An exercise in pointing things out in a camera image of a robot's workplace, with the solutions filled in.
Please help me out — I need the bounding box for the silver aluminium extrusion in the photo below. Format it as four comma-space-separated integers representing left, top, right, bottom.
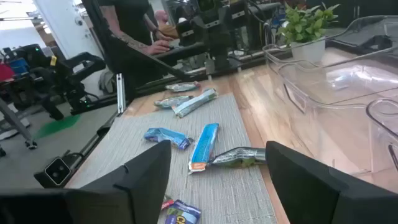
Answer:
116, 73, 127, 114

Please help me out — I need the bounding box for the small black camera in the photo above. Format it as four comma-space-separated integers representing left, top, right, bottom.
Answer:
33, 155, 74, 189

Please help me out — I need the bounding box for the red green granola bar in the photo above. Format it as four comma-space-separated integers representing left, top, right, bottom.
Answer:
154, 95, 194, 110
164, 80, 201, 93

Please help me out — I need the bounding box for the person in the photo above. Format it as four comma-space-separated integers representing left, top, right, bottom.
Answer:
98, 0, 175, 57
154, 9, 180, 40

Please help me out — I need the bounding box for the grey wheeled stand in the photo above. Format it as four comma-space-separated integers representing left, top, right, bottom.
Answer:
0, 98, 38, 150

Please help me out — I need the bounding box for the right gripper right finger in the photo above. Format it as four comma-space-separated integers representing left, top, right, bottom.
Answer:
266, 141, 398, 224

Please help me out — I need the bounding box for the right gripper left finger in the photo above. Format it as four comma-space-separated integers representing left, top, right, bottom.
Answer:
0, 139, 172, 224

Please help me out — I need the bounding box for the purple Chewy granola bar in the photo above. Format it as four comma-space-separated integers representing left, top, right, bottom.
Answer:
164, 198, 202, 224

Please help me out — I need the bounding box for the blue white granola bar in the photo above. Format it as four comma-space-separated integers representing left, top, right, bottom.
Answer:
172, 88, 219, 119

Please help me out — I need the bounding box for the green plant in white pot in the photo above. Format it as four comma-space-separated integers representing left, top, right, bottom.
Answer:
276, 2, 341, 63

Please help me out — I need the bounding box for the purple snack bar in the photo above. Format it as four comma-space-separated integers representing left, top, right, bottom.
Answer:
210, 146, 267, 169

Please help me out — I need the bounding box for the clear plastic bin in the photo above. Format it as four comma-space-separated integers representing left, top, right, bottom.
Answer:
365, 98, 398, 190
262, 14, 398, 103
276, 46, 398, 175

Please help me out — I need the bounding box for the grey woven placemat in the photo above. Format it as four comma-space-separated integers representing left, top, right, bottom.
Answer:
65, 92, 279, 224

